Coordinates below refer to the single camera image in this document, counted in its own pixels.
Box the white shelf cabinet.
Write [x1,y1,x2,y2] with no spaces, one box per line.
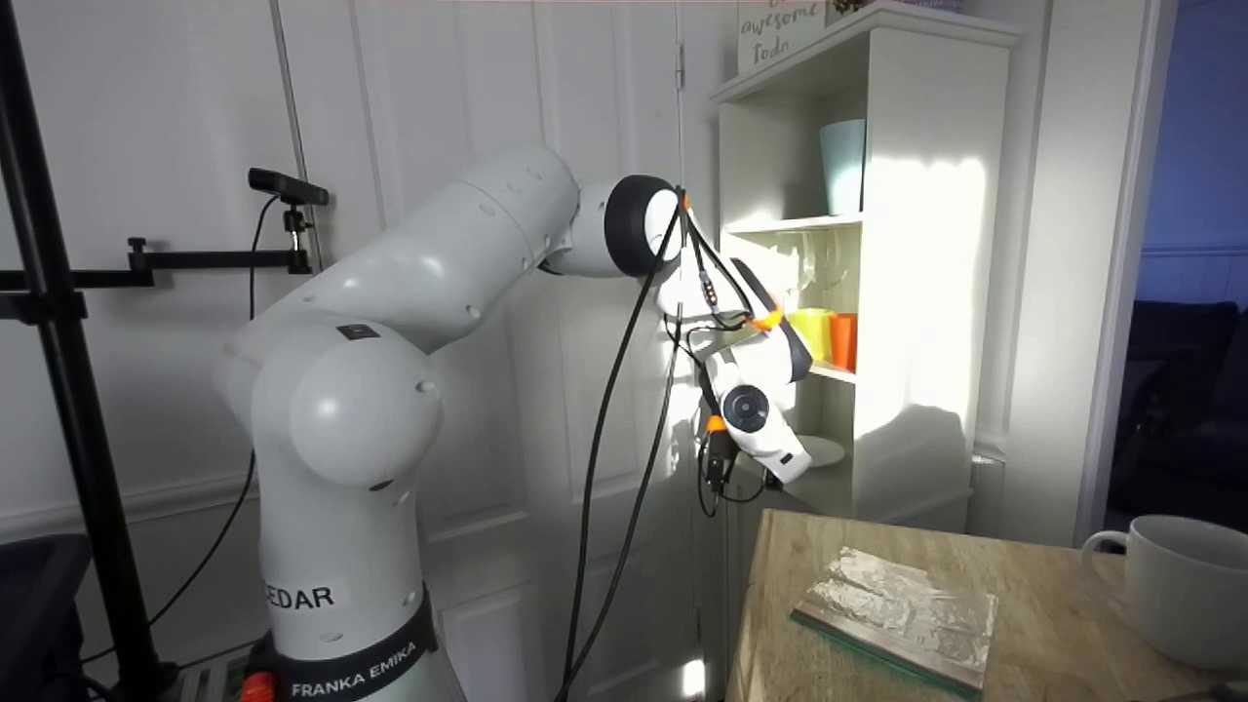
[709,0,1029,538]

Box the yellow plastic cup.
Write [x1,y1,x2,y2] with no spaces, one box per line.
[789,304,838,366]

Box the white panelled door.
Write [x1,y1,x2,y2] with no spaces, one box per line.
[270,0,733,702]

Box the orange plastic cup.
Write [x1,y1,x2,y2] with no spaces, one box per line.
[832,309,863,376]

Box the white sign with lettering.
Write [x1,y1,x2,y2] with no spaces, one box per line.
[733,0,832,79]

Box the black tripod stand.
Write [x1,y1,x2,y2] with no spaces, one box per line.
[0,0,329,702]

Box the white mug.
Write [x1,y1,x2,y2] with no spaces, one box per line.
[1077,510,1248,677]

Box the dark grey case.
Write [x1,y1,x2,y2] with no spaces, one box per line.
[0,529,97,702]

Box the black cable bundle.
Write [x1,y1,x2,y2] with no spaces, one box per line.
[552,191,793,702]

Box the black camera on boom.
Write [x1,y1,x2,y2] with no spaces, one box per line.
[247,165,336,210]

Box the white door frame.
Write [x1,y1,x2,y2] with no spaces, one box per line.
[997,0,1181,549]

